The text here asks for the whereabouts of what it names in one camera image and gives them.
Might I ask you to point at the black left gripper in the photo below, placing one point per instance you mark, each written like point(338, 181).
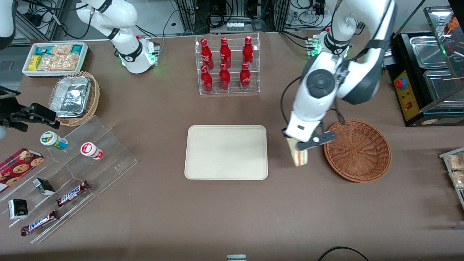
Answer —
point(284, 133)

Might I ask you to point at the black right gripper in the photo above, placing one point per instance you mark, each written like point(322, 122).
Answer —
point(11, 115)

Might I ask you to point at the triangular white bread sandwich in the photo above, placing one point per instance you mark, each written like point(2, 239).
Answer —
point(300, 157)

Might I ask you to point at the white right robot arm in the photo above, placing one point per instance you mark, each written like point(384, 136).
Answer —
point(123, 21)

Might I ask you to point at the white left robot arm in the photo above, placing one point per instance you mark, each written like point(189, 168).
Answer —
point(311, 105)

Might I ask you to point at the silver foil tray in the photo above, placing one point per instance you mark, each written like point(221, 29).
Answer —
point(70, 98)

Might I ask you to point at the dark brown wicker basket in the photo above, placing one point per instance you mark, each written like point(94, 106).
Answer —
point(359, 156)

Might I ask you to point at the light brown wicker basket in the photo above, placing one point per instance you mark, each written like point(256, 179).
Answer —
point(95, 98)

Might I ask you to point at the cream rectangular serving tray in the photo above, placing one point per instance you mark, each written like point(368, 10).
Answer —
point(224, 152)

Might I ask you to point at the grey metal snack tray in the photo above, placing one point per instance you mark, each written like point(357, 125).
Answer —
point(444, 156)

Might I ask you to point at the green label white cup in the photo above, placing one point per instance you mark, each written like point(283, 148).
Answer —
point(52, 139)

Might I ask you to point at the white rectangular snack bin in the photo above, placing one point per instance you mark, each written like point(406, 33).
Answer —
point(27, 72)

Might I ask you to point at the yellow snack packet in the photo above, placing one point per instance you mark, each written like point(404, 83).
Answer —
point(34, 62)

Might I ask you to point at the clear rice cracker bag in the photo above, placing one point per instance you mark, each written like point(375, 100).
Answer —
point(58, 62)
point(61, 49)

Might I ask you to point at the red label white cup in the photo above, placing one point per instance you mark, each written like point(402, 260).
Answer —
point(90, 149)

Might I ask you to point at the red cookie box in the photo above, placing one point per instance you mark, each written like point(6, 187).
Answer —
point(18, 168)

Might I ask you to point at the teal snack packet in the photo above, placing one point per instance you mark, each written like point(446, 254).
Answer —
point(77, 49)
point(43, 50)

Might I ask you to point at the small black box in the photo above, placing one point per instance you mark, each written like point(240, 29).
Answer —
point(44, 186)

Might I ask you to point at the clear acrylic stepped stand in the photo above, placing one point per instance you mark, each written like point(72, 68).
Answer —
point(108, 163)

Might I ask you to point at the snickers chocolate bar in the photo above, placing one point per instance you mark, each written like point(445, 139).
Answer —
point(72, 193)
point(39, 223)

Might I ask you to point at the black food warmer cabinet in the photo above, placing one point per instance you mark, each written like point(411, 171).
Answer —
point(409, 112)

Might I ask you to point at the red emergency stop button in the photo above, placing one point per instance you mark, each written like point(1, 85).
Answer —
point(399, 83)

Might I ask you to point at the black and white box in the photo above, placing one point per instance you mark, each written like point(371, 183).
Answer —
point(18, 209)

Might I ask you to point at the red cola bottle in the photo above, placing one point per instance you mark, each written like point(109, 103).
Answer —
point(248, 52)
point(224, 79)
point(245, 78)
point(206, 81)
point(206, 54)
point(225, 54)

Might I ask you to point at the clear acrylic bottle rack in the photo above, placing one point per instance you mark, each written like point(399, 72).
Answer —
point(233, 90)

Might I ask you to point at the steel warmer pan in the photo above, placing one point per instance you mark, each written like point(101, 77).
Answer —
point(429, 50)
point(440, 85)

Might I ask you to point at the white power strip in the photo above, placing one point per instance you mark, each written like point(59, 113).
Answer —
point(235, 25)

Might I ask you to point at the small grey box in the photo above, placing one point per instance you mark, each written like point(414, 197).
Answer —
point(236, 257)

